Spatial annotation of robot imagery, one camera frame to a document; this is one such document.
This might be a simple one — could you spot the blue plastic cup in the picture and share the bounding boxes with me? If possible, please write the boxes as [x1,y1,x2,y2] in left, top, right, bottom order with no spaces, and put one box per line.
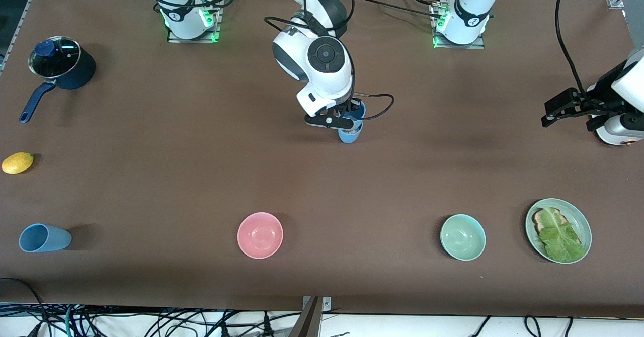
[19,223,72,253]
[338,123,364,144]
[347,101,367,132]

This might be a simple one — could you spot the white toaster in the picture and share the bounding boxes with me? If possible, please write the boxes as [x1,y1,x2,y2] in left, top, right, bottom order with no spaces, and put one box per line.
[595,121,644,147]

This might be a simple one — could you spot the pale green plate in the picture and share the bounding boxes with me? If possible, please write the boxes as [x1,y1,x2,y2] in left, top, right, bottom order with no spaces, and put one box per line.
[525,198,592,264]

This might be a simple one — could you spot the toast bread slice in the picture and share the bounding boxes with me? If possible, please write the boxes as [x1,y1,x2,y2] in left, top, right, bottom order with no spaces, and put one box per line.
[532,207,572,238]

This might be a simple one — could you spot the green lettuce leaf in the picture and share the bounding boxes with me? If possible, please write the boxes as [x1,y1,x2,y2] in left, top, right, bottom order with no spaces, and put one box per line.
[538,207,587,263]

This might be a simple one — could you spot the pink bowl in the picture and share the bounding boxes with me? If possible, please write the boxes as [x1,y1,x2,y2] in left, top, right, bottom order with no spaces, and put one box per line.
[237,212,284,260]

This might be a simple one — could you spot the pale green bowl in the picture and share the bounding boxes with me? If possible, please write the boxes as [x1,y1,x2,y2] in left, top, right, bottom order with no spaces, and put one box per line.
[440,214,487,262]

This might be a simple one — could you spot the dark blue saucepan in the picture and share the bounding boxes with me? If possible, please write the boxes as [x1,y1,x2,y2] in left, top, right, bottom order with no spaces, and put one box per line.
[19,36,96,124]

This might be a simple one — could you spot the glass lid with blue knob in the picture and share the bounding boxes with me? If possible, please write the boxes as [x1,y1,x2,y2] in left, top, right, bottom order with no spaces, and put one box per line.
[29,36,81,78]

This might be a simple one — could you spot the yellow lemon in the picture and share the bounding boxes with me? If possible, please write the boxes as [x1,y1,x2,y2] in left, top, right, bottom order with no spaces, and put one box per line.
[2,152,34,175]

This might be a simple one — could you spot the black base power cable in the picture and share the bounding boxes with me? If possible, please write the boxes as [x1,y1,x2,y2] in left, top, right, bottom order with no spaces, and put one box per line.
[350,0,444,19]

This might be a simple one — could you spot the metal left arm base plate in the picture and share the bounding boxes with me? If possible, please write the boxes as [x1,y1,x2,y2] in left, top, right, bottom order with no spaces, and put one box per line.
[430,0,486,50]

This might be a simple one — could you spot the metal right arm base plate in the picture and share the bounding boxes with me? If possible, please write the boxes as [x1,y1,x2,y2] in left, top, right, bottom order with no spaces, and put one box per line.
[167,0,222,44]

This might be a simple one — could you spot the grey metal bracket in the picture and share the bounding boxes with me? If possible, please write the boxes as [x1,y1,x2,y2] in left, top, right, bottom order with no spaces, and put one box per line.
[302,297,332,312]

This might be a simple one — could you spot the dark mount bar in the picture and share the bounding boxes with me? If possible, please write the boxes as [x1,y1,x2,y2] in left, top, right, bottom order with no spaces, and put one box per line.
[288,297,323,337]

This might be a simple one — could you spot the black floor cable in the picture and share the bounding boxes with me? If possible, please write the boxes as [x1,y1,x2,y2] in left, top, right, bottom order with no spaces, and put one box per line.
[472,315,492,337]
[523,315,543,337]
[0,277,52,337]

